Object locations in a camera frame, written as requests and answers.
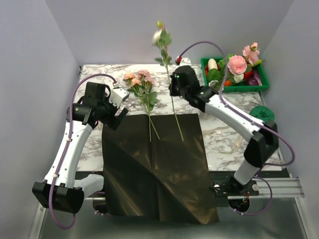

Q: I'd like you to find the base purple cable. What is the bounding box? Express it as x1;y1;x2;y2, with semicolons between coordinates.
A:
93;190;118;218
233;178;274;216

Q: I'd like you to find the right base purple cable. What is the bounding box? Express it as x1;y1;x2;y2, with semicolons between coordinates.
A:
233;178;274;216

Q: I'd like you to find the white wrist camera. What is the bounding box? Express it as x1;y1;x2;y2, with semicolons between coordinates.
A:
175;56;191;67
109;88;130;108

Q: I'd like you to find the red toy pepper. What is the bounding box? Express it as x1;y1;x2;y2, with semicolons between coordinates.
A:
243;70;253;80

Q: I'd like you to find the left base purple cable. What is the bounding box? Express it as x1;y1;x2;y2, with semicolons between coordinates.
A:
93;190;118;218

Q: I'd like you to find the white toy radish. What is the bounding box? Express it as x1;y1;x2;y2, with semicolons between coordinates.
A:
207;58;218;71

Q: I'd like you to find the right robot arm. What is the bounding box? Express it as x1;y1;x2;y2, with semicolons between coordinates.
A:
169;65;279;195

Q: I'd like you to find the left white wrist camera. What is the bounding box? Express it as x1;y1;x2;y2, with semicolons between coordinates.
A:
109;88;130;108

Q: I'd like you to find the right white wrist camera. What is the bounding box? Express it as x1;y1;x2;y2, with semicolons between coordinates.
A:
175;56;191;67

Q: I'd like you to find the green plastic bin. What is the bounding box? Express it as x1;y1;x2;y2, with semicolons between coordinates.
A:
200;57;270;93

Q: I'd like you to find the cream rose stem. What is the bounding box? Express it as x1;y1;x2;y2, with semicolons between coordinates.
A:
152;20;185;142

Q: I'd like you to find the green rolled cloth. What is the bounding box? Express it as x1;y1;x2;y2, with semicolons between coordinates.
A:
249;105;275;122

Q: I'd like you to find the orange toy carrot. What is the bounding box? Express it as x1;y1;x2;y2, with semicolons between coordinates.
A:
224;80;233;87

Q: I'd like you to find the toy pear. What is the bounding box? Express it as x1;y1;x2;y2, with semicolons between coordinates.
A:
252;59;263;67

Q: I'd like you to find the white ribbed vase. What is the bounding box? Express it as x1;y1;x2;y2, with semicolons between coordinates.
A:
208;80;220;91

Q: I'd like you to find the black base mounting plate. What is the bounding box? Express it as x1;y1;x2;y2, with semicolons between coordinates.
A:
74;171;290;209

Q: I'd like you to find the cream ribbon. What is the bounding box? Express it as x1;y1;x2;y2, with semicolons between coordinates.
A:
203;125;247;150

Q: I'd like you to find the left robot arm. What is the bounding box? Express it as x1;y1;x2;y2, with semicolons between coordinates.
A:
32;82;129;214

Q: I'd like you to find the large pink rose stem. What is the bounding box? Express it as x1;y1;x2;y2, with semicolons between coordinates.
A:
123;70;160;141

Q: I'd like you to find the toy lettuce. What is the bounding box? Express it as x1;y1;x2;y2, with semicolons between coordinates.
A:
217;54;247;84

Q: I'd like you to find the black wrapping paper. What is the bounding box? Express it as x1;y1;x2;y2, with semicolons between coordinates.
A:
102;114;219;225

